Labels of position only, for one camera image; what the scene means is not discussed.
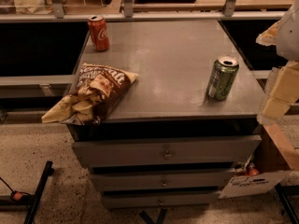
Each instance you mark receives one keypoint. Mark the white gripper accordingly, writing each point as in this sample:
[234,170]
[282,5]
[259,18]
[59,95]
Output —
[289,38]

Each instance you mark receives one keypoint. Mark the brown chip bag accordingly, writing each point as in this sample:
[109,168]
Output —
[98,90]

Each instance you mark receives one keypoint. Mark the green soda can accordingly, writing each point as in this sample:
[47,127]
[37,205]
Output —
[222,77]

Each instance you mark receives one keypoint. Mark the top grey drawer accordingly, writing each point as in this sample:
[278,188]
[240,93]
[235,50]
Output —
[165,151]

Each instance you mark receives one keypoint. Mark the grey drawer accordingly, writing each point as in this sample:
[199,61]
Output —
[160,199]
[165,151]
[162,180]

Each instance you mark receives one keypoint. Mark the cardboard box with label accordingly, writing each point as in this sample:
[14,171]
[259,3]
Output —
[275,158]

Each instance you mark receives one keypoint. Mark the orange bottle in box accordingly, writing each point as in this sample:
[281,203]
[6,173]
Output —
[251,169]

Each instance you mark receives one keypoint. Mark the grey drawer cabinet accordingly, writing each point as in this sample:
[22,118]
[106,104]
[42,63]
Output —
[173,60]

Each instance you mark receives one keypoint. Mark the red cola can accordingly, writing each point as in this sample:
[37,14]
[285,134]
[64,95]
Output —
[98,32]

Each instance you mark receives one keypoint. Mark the middle grey drawer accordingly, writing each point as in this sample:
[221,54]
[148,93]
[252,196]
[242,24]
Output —
[162,180]

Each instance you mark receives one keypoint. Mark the bottom grey drawer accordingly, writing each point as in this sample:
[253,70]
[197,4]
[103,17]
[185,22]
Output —
[160,199]

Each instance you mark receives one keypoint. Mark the grey metal railing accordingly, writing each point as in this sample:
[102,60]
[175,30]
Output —
[129,15]

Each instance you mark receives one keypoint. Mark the black metal stand leg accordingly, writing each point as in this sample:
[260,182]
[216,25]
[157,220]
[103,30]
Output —
[32,208]

